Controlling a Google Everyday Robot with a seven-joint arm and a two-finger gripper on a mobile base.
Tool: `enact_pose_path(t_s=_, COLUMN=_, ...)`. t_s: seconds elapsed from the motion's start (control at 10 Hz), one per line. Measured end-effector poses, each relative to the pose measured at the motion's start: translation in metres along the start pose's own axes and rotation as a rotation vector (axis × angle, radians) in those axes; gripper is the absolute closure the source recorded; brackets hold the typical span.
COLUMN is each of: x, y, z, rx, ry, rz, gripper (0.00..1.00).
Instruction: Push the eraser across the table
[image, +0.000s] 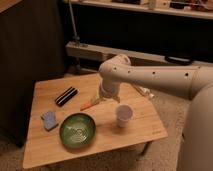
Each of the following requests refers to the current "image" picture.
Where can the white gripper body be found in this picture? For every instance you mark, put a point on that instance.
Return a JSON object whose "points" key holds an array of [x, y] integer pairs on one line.
{"points": [[109, 94]]}

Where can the green ceramic bowl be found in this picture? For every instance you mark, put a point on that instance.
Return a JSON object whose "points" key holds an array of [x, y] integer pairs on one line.
{"points": [[77, 131]]}

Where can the metal stand pole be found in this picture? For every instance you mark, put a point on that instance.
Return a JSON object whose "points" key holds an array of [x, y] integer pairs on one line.
{"points": [[75, 37]]}

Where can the blue sponge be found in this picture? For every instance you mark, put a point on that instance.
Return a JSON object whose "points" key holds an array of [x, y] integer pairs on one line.
{"points": [[49, 120]]}

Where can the orange carrot toy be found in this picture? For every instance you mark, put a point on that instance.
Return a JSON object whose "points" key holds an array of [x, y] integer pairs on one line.
{"points": [[90, 103]]}

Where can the long grey case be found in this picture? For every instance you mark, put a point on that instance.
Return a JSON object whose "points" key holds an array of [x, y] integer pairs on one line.
{"points": [[102, 53]]}

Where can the wooden folding table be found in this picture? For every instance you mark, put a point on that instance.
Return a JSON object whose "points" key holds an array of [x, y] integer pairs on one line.
{"points": [[43, 147]]}

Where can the white paper cup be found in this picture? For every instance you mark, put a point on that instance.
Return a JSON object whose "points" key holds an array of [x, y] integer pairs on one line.
{"points": [[123, 115]]}

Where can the white tube bottle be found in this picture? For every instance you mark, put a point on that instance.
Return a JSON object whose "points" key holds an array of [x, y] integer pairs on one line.
{"points": [[144, 92]]}

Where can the wooden shelf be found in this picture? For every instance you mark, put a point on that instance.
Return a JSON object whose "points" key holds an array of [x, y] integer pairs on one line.
{"points": [[150, 7]]}

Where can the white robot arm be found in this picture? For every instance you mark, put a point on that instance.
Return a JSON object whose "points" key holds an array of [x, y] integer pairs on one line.
{"points": [[192, 82]]}

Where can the black case handle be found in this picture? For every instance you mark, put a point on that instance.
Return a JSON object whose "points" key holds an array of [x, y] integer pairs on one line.
{"points": [[179, 61]]}

